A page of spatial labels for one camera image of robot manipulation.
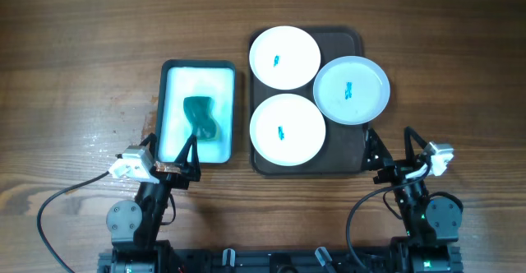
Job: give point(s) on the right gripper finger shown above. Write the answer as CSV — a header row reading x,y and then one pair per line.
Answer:
x,y
375,156
410,135

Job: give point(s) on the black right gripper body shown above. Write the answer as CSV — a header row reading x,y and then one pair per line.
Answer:
x,y
397,171

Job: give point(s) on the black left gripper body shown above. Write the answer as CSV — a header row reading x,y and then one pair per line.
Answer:
x,y
178,180

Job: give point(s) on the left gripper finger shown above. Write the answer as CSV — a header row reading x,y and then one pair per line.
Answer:
x,y
187,159
148,148

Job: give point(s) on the green sponge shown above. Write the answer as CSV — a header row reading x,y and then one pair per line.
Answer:
x,y
198,111

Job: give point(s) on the white plate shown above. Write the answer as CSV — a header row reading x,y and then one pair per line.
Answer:
x,y
287,129
284,57
351,90

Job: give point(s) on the white plate bottom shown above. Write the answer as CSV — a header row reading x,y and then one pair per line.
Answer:
x,y
287,129

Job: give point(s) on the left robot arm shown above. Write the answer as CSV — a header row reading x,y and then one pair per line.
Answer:
x,y
134,225

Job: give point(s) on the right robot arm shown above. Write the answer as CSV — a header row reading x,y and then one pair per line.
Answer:
x,y
431,219

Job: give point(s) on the dark brown serving tray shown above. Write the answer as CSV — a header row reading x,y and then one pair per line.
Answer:
x,y
342,152

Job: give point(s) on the dark green water tub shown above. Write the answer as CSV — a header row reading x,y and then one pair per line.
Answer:
x,y
213,80

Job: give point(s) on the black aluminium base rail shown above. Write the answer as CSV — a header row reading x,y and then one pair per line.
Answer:
x,y
279,260

